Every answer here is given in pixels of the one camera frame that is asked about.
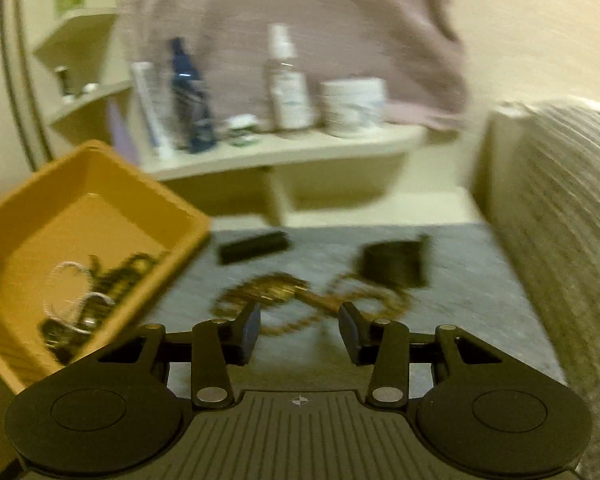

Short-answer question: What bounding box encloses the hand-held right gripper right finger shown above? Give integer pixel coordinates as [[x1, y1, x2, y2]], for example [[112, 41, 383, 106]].
[[339, 301, 503, 408]]

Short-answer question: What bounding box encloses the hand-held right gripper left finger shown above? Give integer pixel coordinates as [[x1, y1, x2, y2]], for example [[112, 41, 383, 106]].
[[97, 304, 262, 408]]

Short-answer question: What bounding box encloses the brown bead bracelet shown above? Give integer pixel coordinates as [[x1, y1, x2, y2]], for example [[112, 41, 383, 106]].
[[211, 271, 412, 339]]

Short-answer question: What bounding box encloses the white pearl bracelet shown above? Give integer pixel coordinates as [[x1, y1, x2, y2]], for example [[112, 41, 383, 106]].
[[44, 259, 117, 334]]

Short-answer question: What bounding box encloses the small black box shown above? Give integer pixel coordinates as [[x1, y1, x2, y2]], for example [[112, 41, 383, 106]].
[[357, 233, 432, 289]]

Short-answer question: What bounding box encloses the black rectangular case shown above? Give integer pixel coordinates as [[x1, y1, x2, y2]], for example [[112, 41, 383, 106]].
[[217, 231, 291, 266]]

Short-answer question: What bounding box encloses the jewelry pile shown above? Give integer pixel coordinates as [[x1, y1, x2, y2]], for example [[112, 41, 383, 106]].
[[39, 252, 169, 362]]

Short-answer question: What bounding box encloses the orange plastic tray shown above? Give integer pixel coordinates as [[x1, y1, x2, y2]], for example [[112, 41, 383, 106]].
[[0, 141, 214, 397]]

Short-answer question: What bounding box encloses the grey fluffy mat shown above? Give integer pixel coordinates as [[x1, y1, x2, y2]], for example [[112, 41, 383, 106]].
[[130, 222, 569, 397]]

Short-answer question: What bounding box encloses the purple tube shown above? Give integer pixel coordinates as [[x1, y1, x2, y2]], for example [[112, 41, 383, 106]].
[[107, 100, 142, 167]]

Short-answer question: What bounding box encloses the standing lip balm stick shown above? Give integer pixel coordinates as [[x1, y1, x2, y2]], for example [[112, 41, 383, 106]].
[[55, 66, 74, 99]]

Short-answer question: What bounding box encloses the cream wooden shelf unit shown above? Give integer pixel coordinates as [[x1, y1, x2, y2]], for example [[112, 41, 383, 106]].
[[31, 7, 427, 227]]

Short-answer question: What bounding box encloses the small green white jar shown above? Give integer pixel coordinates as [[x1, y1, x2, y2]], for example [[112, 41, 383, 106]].
[[227, 115, 259, 148]]

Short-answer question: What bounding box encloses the white blue tube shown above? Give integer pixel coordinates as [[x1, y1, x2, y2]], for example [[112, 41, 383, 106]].
[[131, 61, 176, 159]]

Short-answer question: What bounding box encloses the white cream jar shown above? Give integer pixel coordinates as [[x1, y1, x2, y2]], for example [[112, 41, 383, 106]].
[[322, 78, 386, 139]]

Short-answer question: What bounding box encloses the dark blue spray bottle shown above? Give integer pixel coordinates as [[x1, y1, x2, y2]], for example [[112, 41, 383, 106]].
[[167, 37, 217, 154]]

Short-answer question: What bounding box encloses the woven grey cushion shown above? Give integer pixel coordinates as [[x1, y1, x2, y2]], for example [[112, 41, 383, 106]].
[[472, 102, 600, 480]]

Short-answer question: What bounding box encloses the clear spray bottle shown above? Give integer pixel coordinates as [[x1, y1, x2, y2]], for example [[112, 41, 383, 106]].
[[264, 23, 314, 132]]

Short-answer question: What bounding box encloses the pink towel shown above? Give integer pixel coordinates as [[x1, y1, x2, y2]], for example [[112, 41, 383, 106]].
[[116, 0, 469, 132]]

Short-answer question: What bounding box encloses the grey door frame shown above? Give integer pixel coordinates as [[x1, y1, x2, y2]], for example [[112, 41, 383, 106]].
[[0, 0, 52, 172]]

